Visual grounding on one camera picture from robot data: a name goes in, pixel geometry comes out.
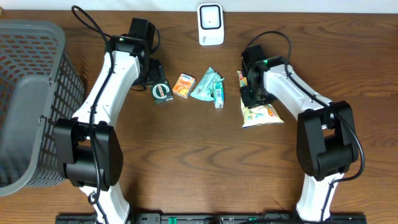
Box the yellow snack bag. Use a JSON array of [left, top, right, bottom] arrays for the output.
[[236, 70, 285, 129]]

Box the black round-logo packet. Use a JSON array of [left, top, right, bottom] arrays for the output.
[[150, 81, 173, 105]]

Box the orange snack packet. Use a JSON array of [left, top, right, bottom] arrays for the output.
[[172, 73, 196, 98]]

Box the small teal white packet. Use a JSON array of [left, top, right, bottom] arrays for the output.
[[213, 82, 224, 109]]

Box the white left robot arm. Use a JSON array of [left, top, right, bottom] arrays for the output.
[[54, 17, 163, 223]]

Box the white barcode scanner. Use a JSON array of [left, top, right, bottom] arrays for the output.
[[197, 3, 224, 46]]

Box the dark grey plastic basket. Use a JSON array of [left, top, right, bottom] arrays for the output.
[[1, 20, 85, 196]]

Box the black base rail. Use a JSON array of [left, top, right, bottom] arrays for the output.
[[55, 212, 368, 224]]

